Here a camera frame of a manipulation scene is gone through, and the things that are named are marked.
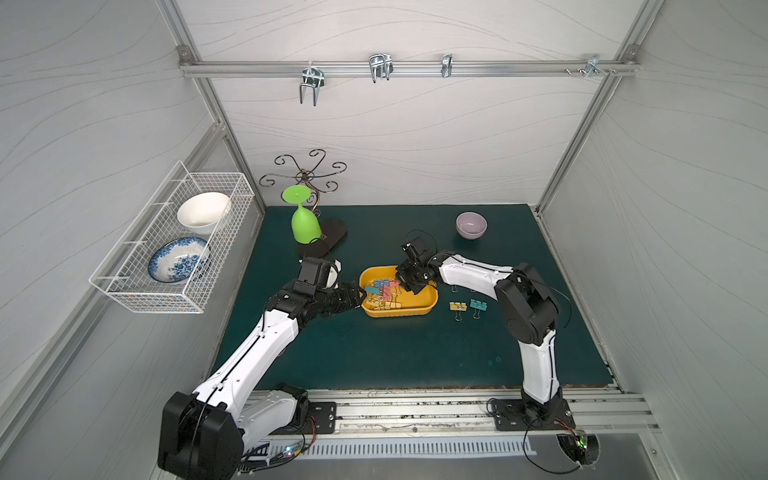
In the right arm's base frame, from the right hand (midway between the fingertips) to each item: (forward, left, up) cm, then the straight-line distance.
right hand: (392, 275), depth 96 cm
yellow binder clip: (-9, -21, -3) cm, 23 cm away
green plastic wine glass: (+4, +25, +19) cm, 31 cm away
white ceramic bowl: (-2, +47, +30) cm, 56 cm away
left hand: (-14, +8, +10) cm, 19 cm away
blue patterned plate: (-16, +46, +29) cm, 57 cm away
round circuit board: (-43, -48, -6) cm, 65 cm away
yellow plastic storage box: (-5, +1, -6) cm, 8 cm away
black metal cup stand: (+20, +24, -2) cm, 31 cm away
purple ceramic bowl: (+25, -29, -2) cm, 38 cm away
